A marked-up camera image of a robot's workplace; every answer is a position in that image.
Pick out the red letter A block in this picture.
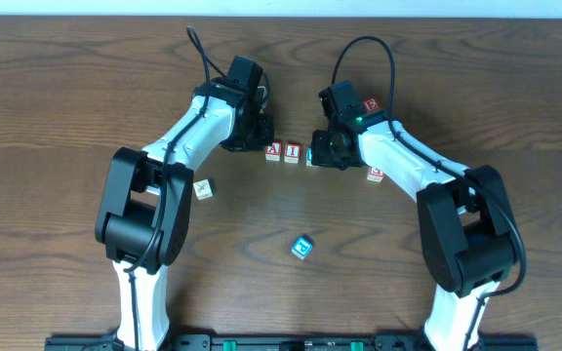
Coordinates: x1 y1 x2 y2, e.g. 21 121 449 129
264 141 282 162

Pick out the blue question mark block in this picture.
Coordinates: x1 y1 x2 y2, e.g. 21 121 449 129
305 147 313 167

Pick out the red letter I block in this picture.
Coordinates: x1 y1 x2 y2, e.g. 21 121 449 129
284 143 301 164

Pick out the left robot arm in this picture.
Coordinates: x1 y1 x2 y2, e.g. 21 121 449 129
95 79 273 350

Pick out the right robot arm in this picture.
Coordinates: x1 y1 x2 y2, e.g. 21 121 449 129
311 110 526 350

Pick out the red number 3 block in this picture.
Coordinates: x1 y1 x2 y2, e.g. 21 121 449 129
367 167 384 182

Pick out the red letter E block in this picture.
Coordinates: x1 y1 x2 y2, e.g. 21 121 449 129
363 97 381 113

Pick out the plain wooden picture block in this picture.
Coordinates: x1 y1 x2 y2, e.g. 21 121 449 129
193 178 216 201

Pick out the blue tilted letter block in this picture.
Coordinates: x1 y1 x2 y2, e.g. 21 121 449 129
291 236 313 260

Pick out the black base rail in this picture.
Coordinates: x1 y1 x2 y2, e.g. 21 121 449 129
44 333 539 351

